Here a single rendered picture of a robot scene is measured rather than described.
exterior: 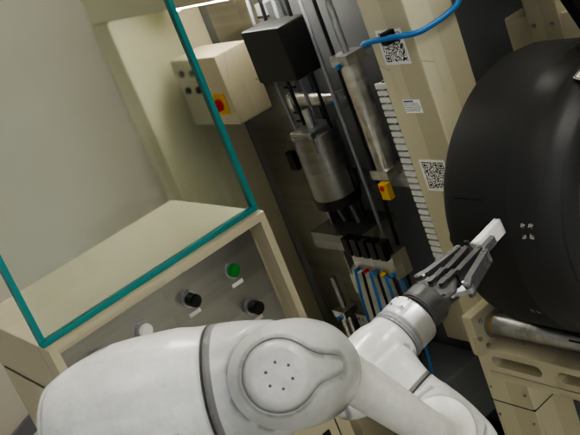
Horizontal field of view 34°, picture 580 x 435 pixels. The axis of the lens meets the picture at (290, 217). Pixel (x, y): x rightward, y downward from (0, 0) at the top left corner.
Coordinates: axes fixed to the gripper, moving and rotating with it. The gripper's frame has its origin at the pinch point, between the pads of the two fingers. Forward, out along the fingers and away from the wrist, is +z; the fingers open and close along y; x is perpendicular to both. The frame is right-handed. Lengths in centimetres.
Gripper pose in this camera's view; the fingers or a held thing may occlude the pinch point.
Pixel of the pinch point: (488, 237)
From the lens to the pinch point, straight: 167.9
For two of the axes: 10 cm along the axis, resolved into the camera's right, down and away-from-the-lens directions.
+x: 4.5, 7.9, 4.1
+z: 6.6, -6.0, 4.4
